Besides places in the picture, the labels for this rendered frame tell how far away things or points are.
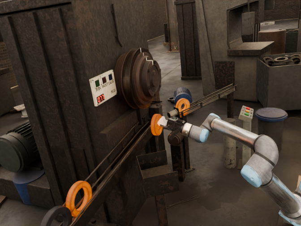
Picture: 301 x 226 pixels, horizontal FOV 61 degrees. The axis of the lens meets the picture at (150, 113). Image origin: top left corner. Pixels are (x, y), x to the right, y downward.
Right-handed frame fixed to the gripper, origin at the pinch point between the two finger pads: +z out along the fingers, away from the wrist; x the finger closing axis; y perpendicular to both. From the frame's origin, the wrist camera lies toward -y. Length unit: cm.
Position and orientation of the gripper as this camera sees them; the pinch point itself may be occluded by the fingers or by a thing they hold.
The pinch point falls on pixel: (156, 122)
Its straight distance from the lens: 186.5
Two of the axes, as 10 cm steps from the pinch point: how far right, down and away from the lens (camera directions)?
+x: -4.0, 3.7, -8.4
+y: 1.5, -8.8, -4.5
